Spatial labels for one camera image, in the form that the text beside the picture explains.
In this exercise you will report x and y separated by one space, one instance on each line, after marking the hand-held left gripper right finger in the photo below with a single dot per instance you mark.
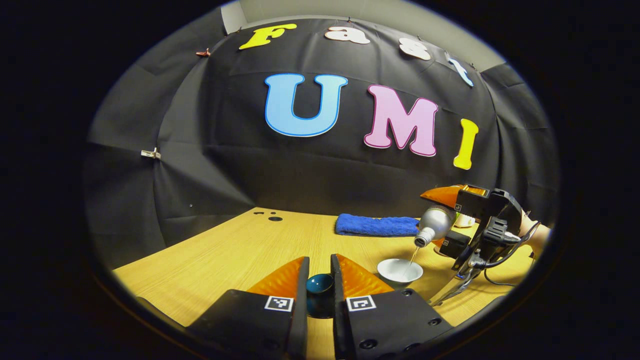
337 310

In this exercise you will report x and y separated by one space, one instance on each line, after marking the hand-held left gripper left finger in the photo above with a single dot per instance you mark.
304 300

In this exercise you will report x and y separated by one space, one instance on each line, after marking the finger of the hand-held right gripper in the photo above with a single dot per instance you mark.
442 195
455 245

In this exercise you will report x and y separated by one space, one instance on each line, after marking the blue teacup lid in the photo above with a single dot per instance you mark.
320 284

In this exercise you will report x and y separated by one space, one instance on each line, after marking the silver water bottle green label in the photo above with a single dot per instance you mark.
436 224

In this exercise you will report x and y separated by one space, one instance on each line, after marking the white teacup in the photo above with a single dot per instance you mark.
395 276

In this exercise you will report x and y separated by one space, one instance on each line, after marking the white toaster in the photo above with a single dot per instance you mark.
465 220

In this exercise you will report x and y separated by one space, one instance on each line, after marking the blue towel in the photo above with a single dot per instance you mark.
375 226

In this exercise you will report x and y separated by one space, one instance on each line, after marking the black backdrop cloth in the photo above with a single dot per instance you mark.
310 175

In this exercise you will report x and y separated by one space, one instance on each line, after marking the silver metal clip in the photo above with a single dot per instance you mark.
150 153

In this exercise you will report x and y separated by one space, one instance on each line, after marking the reddish metal clip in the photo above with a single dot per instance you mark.
203 52

